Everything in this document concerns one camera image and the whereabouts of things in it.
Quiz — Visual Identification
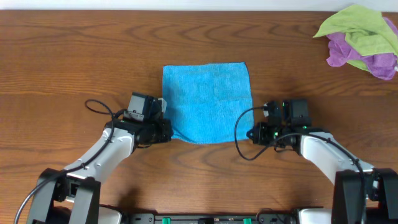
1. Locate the right black cable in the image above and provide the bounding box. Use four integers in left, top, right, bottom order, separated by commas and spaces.
234, 105, 368, 224

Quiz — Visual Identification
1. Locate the purple microfiber cloth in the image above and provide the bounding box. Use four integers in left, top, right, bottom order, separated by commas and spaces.
326, 32, 397, 80

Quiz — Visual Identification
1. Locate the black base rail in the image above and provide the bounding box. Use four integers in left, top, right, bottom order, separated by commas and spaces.
121, 213, 299, 224

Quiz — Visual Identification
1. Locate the blue microfiber cloth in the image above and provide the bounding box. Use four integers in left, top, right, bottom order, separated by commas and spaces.
162, 62, 254, 144

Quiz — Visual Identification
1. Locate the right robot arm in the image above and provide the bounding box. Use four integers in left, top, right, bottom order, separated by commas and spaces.
246, 99, 397, 223

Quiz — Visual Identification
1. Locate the green microfiber cloth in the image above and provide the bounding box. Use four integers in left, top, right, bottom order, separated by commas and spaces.
314, 4, 397, 56

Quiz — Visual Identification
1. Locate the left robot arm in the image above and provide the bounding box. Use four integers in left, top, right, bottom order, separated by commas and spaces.
22, 93, 173, 224

